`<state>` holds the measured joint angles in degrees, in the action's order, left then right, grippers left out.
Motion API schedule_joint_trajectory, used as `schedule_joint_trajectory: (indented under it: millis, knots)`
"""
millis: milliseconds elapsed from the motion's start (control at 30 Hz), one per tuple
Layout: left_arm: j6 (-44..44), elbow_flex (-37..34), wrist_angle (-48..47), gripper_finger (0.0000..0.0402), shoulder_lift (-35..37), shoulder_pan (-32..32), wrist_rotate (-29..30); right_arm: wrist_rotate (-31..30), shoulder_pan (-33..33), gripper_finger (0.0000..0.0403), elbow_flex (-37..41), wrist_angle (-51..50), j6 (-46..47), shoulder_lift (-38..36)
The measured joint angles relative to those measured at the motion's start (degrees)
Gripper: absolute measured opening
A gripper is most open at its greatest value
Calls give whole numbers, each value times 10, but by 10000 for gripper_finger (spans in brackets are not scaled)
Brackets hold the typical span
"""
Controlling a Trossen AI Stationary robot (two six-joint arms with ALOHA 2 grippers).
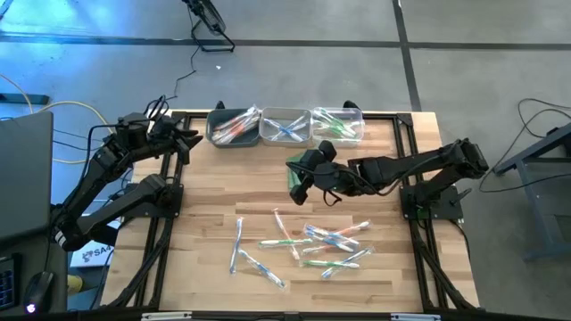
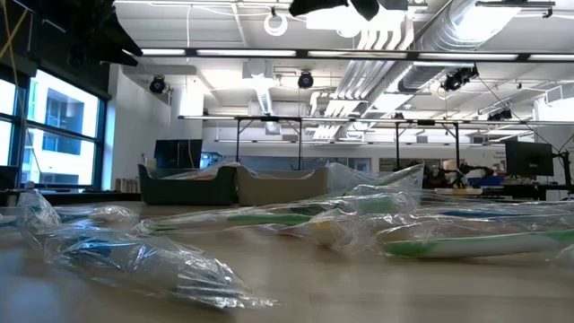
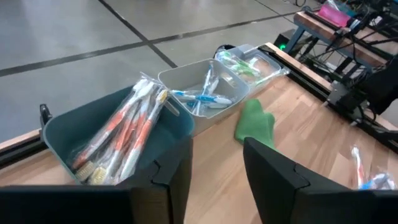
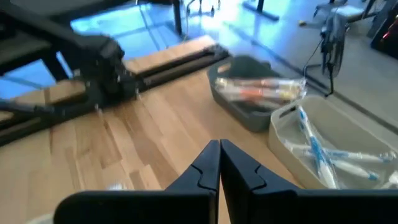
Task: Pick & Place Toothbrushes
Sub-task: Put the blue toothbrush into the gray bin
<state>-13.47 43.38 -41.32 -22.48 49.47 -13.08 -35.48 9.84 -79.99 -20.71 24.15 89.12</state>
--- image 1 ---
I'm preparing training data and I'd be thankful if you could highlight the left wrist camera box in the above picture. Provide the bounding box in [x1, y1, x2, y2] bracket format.
[116, 112, 151, 140]

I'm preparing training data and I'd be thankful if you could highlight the clear plastic bin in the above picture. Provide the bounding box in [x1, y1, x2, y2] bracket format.
[310, 106, 366, 148]

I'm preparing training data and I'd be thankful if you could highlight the grey desk frame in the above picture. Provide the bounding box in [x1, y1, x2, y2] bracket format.
[492, 122, 571, 263]

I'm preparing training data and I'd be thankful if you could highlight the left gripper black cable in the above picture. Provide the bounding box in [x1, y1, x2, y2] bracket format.
[143, 94, 170, 120]

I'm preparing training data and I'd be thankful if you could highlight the black computer mouse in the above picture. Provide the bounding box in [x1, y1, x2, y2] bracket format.
[22, 270, 55, 316]

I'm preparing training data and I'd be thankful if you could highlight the green cloth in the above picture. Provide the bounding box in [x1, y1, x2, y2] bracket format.
[286, 152, 313, 191]

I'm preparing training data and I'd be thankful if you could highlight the beige plastic bin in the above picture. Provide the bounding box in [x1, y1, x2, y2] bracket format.
[259, 106, 313, 148]

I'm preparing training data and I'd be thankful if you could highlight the white table bracket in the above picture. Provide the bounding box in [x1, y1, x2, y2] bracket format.
[390, 312, 442, 321]
[140, 311, 194, 321]

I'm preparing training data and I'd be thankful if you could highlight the yellow object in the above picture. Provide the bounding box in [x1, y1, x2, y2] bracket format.
[66, 274, 85, 296]

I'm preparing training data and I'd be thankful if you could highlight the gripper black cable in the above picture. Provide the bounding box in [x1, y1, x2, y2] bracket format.
[143, 94, 170, 120]
[285, 160, 343, 208]

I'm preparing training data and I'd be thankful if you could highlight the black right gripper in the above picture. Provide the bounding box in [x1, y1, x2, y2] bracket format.
[289, 140, 362, 206]

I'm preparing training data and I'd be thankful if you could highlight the black floor cable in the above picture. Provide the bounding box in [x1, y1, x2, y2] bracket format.
[508, 96, 571, 155]
[151, 43, 198, 111]

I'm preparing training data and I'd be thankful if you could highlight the white printed box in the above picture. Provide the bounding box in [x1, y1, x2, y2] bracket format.
[70, 240, 115, 269]

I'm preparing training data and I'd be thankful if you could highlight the orange toothbrush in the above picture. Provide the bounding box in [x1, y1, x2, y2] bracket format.
[217, 119, 261, 143]
[222, 108, 262, 135]
[272, 208, 302, 261]
[212, 113, 255, 133]
[213, 119, 258, 144]
[220, 113, 262, 139]
[334, 220, 372, 237]

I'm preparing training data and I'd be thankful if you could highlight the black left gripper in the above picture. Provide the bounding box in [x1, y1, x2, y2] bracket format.
[149, 116, 204, 165]

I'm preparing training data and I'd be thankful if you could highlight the dark desk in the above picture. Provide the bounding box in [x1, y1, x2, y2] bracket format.
[0, 225, 69, 316]

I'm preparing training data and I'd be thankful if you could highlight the grey computer monitor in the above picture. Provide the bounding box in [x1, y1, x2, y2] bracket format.
[0, 110, 55, 245]

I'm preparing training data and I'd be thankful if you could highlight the black stand foot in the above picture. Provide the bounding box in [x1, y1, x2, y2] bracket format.
[0, 92, 50, 106]

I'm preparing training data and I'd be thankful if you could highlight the dark green plastic bin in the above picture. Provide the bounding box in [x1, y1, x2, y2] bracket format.
[205, 108, 262, 148]

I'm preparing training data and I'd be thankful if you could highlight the backlit keyboard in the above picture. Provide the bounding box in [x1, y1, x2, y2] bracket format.
[0, 256, 20, 313]

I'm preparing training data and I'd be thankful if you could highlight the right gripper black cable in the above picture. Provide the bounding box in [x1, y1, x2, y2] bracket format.
[285, 160, 343, 208]

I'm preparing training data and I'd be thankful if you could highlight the yellow cable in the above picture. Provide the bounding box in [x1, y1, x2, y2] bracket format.
[0, 73, 112, 165]

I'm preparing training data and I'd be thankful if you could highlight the green toothbrush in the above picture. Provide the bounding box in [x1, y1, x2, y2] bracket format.
[312, 116, 353, 135]
[313, 109, 358, 137]
[257, 237, 315, 248]
[317, 111, 361, 134]
[314, 127, 358, 142]
[301, 259, 361, 270]
[320, 115, 363, 140]

